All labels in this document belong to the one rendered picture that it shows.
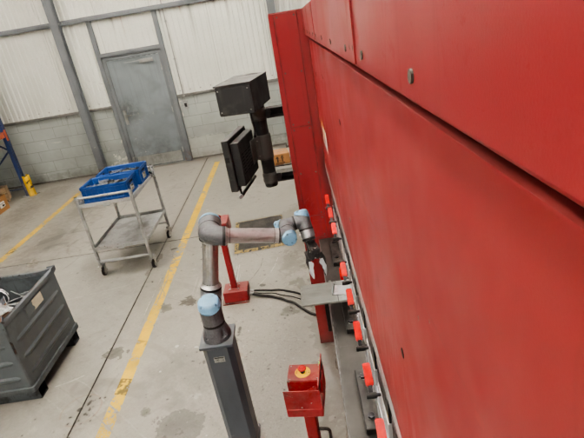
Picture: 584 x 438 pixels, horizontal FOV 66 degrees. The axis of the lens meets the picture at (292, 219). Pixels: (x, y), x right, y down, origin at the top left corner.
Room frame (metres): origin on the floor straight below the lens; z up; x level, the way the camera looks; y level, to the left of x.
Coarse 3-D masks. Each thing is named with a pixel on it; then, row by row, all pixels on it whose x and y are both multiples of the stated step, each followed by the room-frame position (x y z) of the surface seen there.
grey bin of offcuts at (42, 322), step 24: (0, 288) 3.44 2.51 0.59; (24, 288) 3.43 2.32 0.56; (48, 288) 3.26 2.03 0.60; (0, 312) 3.01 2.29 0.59; (24, 312) 2.90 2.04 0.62; (48, 312) 3.14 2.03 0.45; (0, 336) 2.66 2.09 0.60; (24, 336) 2.80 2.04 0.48; (48, 336) 3.03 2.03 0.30; (72, 336) 3.39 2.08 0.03; (0, 360) 2.66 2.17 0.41; (24, 360) 2.70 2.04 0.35; (48, 360) 2.91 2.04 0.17; (0, 384) 2.66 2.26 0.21; (24, 384) 2.66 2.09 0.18
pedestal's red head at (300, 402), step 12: (288, 372) 1.65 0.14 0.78; (312, 372) 1.62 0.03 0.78; (288, 384) 1.59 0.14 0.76; (300, 384) 1.58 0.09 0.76; (312, 384) 1.57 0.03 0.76; (324, 384) 1.62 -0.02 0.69; (288, 396) 1.50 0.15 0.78; (300, 396) 1.49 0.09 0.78; (312, 396) 1.48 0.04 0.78; (324, 396) 1.57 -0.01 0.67; (288, 408) 1.50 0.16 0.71; (300, 408) 1.49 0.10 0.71; (312, 408) 1.48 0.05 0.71
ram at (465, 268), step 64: (320, 64) 1.95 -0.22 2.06; (384, 128) 0.62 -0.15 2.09; (448, 128) 0.37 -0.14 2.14; (384, 192) 0.66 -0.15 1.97; (448, 192) 0.35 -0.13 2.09; (512, 192) 0.24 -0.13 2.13; (384, 256) 0.71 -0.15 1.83; (448, 256) 0.35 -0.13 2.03; (512, 256) 0.23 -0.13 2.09; (576, 256) 0.17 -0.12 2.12; (384, 320) 0.79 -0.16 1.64; (448, 320) 0.36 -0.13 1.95; (512, 320) 0.23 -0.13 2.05; (576, 320) 0.17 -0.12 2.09; (384, 384) 0.89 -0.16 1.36; (448, 384) 0.36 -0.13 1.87; (512, 384) 0.23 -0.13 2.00; (576, 384) 0.16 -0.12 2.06
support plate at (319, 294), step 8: (304, 288) 1.98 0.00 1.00; (312, 288) 1.97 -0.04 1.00; (320, 288) 1.96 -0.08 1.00; (328, 288) 1.94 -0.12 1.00; (304, 296) 1.90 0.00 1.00; (312, 296) 1.89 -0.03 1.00; (320, 296) 1.88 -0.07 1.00; (328, 296) 1.87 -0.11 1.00; (336, 296) 1.86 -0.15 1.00; (344, 296) 1.84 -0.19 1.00; (304, 304) 1.84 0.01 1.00; (312, 304) 1.83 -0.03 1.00; (320, 304) 1.82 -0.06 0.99
